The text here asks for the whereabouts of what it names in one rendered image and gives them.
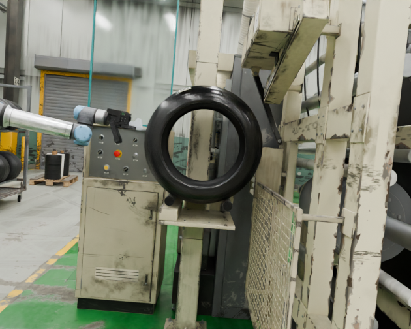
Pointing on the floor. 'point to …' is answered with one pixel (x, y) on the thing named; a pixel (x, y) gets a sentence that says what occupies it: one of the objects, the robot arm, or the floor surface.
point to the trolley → (6, 172)
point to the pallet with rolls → (55, 170)
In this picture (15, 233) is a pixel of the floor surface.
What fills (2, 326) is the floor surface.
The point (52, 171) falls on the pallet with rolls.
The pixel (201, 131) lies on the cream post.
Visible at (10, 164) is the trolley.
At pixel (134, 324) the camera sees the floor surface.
